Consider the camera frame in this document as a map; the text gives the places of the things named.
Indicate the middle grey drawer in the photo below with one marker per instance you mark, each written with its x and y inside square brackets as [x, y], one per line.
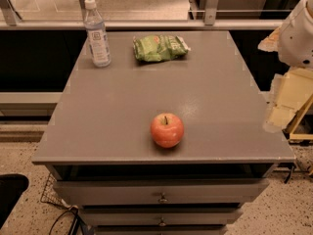
[161, 217]

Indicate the red apple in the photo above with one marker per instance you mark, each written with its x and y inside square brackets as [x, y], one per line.
[167, 130]

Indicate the grey drawer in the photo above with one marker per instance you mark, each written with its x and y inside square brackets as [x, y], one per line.
[159, 192]
[168, 230]
[161, 217]

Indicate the clear plastic water bottle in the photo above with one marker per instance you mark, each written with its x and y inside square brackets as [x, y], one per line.
[97, 35]

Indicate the top grey drawer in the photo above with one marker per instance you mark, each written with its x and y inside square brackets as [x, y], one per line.
[159, 192]

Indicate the black chair seat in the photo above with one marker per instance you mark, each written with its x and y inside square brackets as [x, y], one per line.
[11, 188]

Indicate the grey drawer cabinet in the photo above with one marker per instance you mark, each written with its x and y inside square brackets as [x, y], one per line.
[171, 148]

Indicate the wire mesh basket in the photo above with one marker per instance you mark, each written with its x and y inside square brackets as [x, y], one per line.
[49, 195]

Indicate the bottom grey drawer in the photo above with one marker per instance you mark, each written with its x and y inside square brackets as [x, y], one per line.
[168, 230]

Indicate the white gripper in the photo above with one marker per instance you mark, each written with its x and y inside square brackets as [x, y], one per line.
[297, 39]

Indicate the green jalapeno chip bag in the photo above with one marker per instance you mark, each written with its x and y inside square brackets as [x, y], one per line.
[159, 48]

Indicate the metal railing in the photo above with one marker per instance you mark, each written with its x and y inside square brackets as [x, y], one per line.
[147, 14]

